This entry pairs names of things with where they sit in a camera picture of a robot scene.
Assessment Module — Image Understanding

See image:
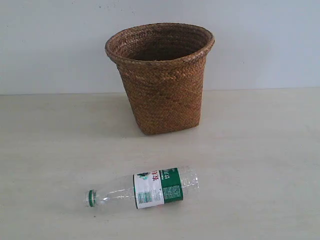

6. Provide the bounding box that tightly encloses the brown woven wicker basket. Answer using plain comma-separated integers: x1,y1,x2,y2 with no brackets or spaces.
104,22,215,135

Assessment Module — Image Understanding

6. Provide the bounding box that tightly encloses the clear plastic bottle green label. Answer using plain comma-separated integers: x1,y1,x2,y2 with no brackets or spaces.
84,166,199,212

